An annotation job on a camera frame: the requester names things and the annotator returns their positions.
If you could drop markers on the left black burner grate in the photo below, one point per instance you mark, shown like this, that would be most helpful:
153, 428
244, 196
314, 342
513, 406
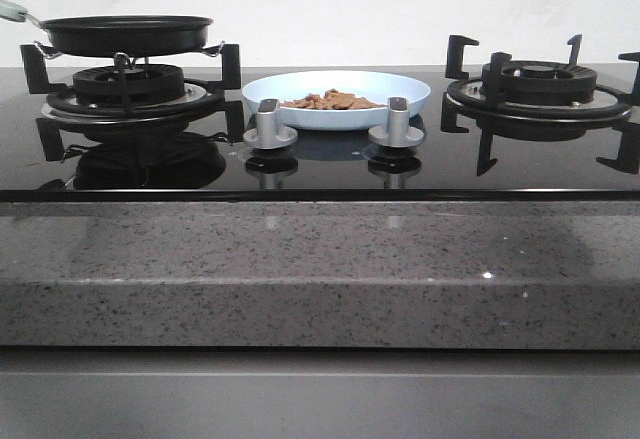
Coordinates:
127, 93

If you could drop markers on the silver stove knob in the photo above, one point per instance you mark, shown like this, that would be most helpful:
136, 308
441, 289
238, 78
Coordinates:
270, 132
396, 132

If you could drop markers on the grey cabinet front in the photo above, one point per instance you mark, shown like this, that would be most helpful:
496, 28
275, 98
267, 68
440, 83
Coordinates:
181, 393

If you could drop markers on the black burner grate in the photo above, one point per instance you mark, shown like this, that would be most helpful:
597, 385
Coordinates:
539, 101
127, 93

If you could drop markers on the black frying pan green handle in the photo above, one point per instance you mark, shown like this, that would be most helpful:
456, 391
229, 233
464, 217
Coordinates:
104, 36

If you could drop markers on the right black burner grate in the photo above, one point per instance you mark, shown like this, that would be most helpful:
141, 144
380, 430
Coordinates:
539, 101

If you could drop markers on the brown meat pieces pile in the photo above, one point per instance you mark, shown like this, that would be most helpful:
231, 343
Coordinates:
332, 99

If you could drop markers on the left silver stove knob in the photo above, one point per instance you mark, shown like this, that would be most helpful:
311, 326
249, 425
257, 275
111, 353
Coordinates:
270, 132

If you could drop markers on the light blue plate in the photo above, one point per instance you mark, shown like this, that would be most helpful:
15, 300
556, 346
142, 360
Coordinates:
375, 86

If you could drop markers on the black glass gas cooktop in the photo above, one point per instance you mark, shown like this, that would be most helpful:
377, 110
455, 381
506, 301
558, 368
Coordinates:
463, 158

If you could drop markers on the right silver stove knob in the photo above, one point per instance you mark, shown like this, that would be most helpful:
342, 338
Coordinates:
396, 132

